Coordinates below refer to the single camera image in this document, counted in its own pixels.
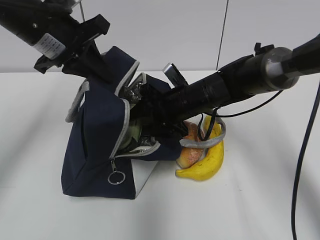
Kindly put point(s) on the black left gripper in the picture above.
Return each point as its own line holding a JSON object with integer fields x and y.
{"x": 71, "y": 45}

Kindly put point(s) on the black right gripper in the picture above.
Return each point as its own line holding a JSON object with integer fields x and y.
{"x": 150, "y": 113}

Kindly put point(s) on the green lidded glass container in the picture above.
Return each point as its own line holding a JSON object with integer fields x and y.
{"x": 131, "y": 137}

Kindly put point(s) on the brown bread roll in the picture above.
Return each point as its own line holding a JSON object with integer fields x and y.
{"x": 190, "y": 155}

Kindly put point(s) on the yellow banana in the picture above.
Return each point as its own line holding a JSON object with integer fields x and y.
{"x": 212, "y": 158}

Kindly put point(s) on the navy blue lunch bag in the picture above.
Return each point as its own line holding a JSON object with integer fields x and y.
{"x": 93, "y": 164}

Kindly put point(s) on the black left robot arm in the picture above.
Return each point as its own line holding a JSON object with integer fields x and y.
{"x": 29, "y": 19}

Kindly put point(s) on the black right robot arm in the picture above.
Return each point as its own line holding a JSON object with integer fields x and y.
{"x": 269, "y": 69}

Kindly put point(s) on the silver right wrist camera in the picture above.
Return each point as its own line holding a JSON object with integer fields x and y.
{"x": 174, "y": 75}

